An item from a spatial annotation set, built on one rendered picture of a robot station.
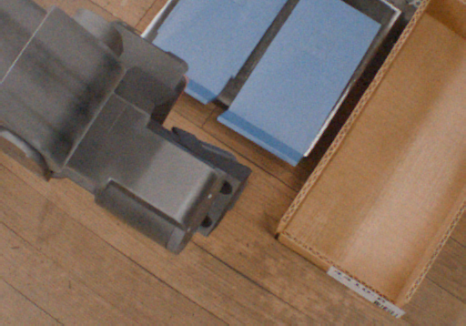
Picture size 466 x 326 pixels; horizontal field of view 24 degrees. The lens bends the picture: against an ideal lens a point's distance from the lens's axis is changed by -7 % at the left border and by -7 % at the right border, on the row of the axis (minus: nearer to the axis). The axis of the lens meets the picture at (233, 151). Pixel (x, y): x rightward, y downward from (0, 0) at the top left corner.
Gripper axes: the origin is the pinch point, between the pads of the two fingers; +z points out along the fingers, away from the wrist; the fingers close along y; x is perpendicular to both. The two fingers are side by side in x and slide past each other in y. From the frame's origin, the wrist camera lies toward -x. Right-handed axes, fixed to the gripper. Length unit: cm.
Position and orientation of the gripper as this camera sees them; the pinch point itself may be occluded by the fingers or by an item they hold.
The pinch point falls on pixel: (148, 88)
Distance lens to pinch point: 84.8
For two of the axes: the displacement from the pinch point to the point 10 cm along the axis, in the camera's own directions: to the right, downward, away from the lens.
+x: -8.4, -5.4, 0.9
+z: 2.2, -1.8, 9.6
